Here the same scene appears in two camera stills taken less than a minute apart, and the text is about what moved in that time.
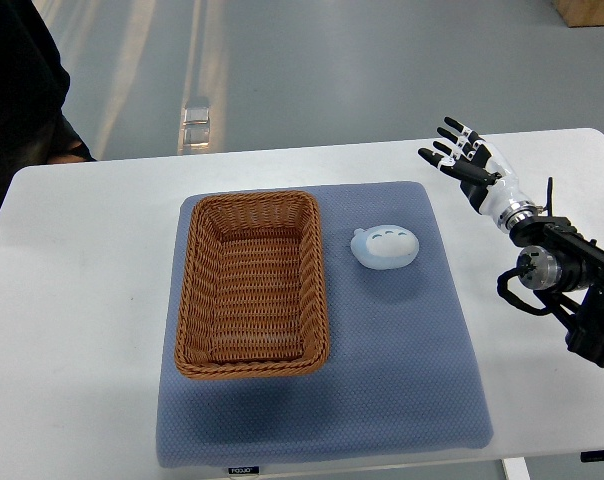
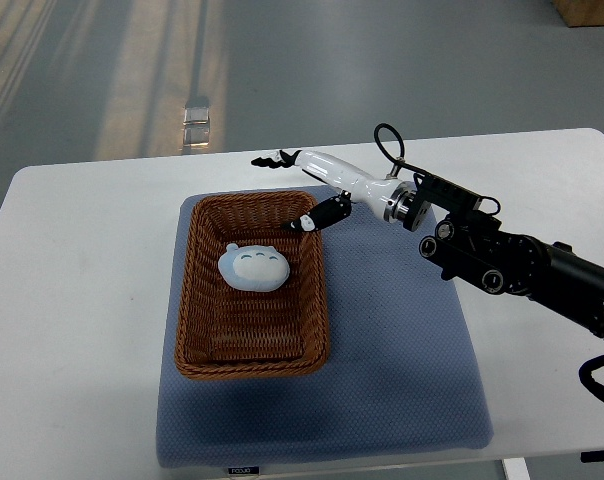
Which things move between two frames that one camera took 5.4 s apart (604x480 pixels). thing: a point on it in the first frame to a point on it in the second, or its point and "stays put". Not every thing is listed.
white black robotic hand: x=484 y=175 to x=380 y=195
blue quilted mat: x=400 y=375 stays put
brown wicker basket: x=252 y=297 stays put
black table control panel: x=601 y=455 stays put
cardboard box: x=584 y=13 stays put
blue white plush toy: x=384 y=247 to x=253 y=267
